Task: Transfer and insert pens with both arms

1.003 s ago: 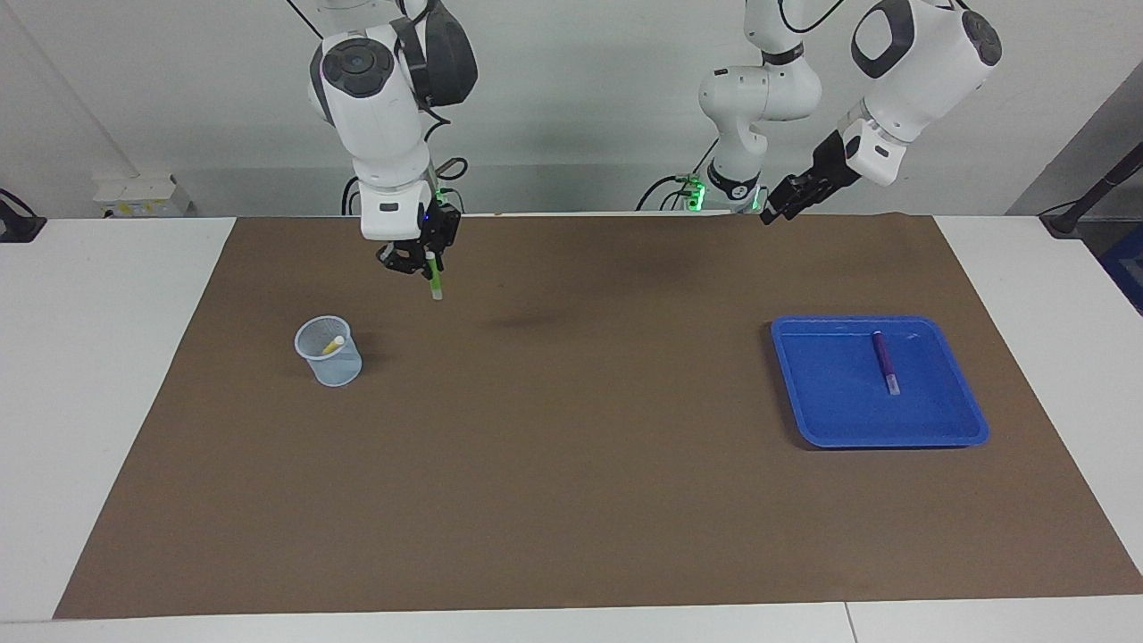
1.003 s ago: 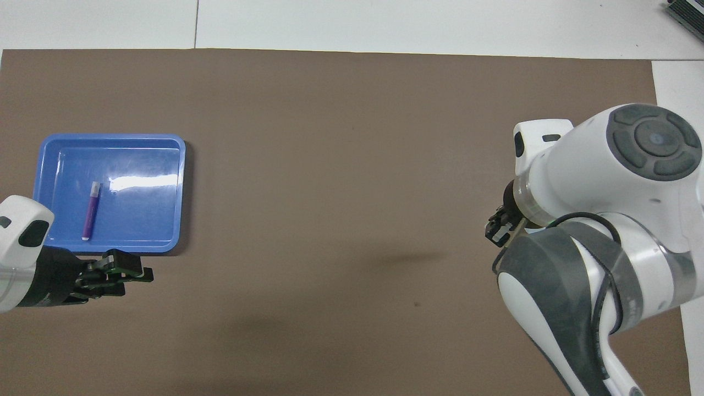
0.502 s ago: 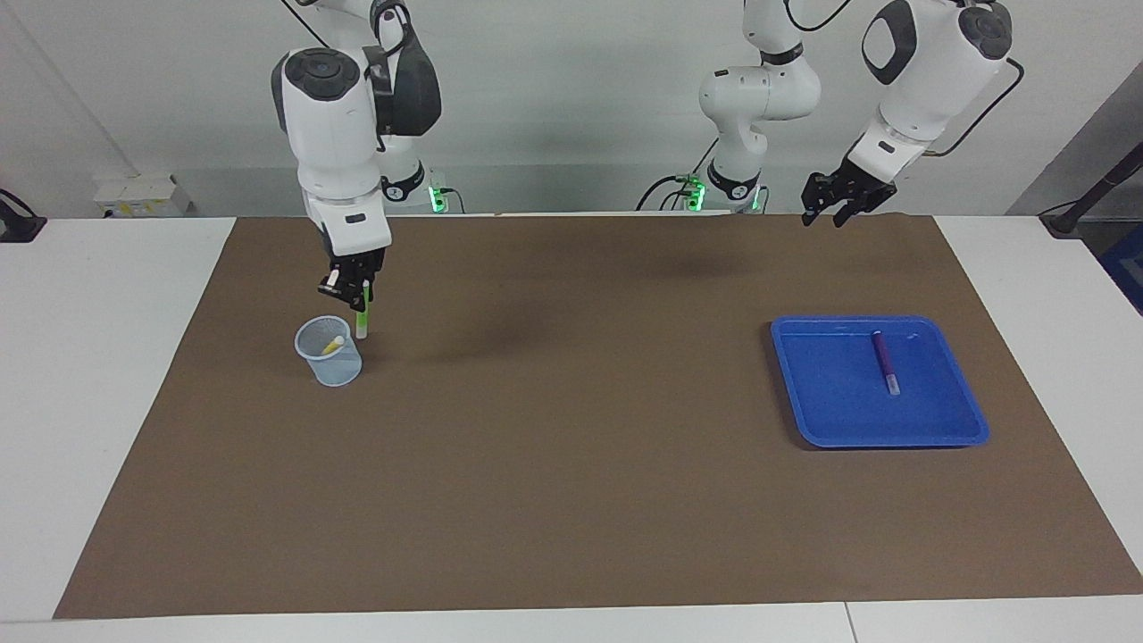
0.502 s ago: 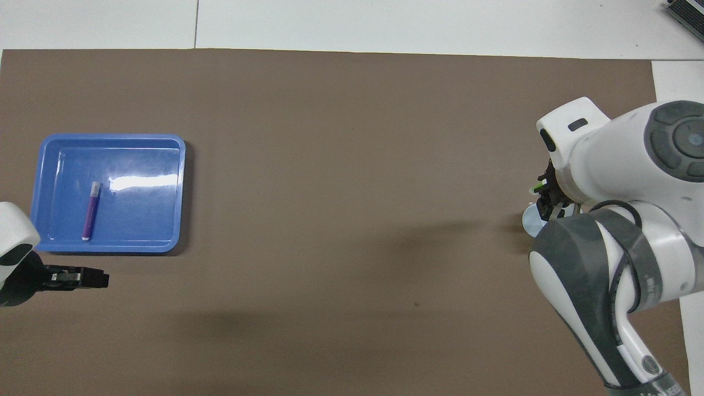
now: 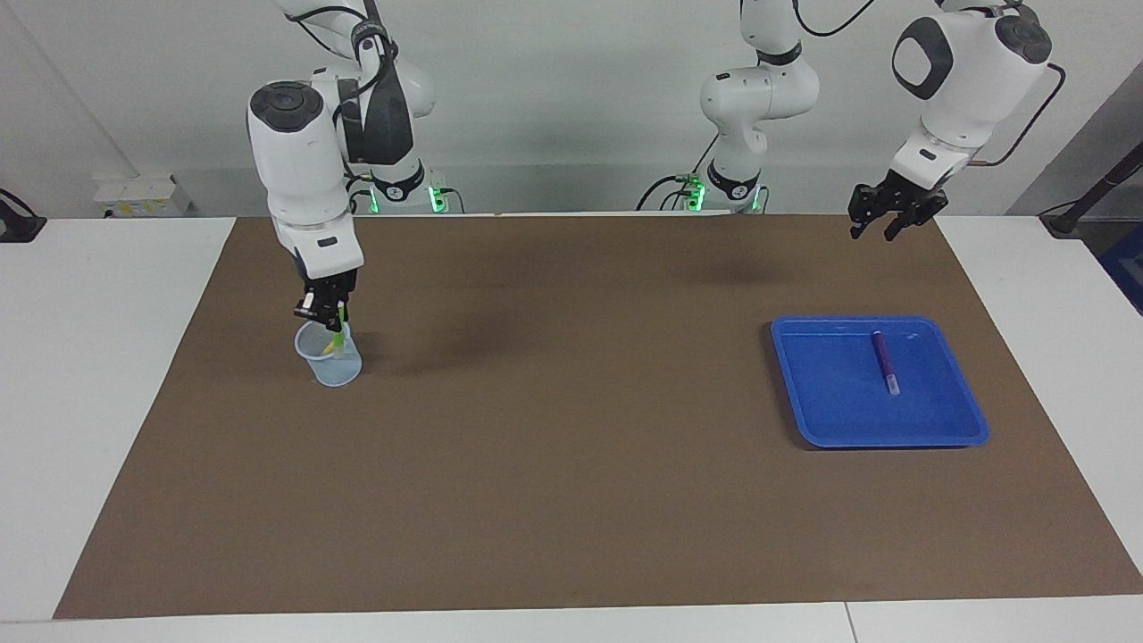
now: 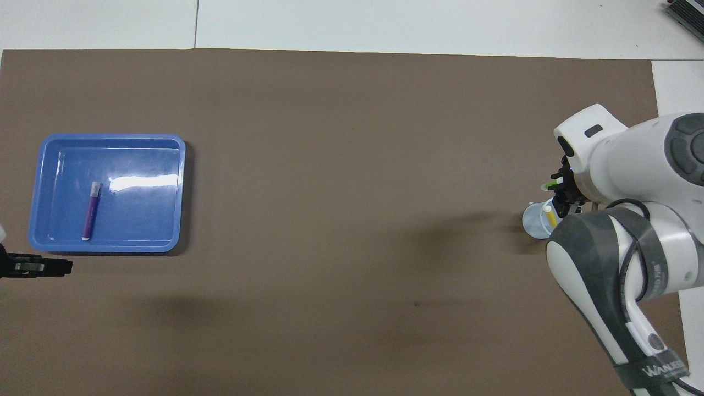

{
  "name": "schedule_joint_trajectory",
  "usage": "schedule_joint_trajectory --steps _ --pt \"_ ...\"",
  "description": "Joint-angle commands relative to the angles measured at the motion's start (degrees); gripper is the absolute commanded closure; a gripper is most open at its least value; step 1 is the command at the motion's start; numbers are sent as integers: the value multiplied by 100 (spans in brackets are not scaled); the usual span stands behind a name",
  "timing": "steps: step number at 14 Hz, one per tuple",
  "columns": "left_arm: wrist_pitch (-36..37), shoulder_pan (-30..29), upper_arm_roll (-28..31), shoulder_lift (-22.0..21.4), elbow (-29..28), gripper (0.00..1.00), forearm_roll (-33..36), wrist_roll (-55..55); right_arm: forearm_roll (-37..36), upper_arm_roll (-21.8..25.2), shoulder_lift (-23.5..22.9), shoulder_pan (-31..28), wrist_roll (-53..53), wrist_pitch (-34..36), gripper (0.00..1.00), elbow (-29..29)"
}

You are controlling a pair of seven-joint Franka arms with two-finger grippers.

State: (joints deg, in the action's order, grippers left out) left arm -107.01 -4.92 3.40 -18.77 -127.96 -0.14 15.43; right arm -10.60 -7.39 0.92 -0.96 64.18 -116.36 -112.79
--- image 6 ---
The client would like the blue plastic tray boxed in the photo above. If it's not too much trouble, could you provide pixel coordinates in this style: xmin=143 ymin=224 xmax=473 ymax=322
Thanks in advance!
xmin=27 ymin=134 xmax=186 ymax=254

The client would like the brown table mat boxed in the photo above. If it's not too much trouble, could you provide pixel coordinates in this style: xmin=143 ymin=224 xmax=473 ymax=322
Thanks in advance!
xmin=0 ymin=48 xmax=688 ymax=396

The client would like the grey laptop corner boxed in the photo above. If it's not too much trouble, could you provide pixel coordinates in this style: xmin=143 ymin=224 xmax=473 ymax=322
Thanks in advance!
xmin=663 ymin=0 xmax=704 ymax=29

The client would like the translucent plastic cup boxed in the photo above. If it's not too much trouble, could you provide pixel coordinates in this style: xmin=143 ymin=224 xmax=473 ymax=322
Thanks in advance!
xmin=521 ymin=200 xmax=565 ymax=241

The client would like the purple marker pen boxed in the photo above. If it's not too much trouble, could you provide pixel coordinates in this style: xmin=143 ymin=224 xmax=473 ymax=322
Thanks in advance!
xmin=81 ymin=181 xmax=103 ymax=241

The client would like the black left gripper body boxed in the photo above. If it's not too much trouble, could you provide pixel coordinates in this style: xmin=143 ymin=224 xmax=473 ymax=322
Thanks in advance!
xmin=0 ymin=245 xmax=25 ymax=280

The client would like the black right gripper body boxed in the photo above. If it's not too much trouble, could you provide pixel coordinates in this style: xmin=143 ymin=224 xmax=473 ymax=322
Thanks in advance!
xmin=557 ymin=155 xmax=586 ymax=216

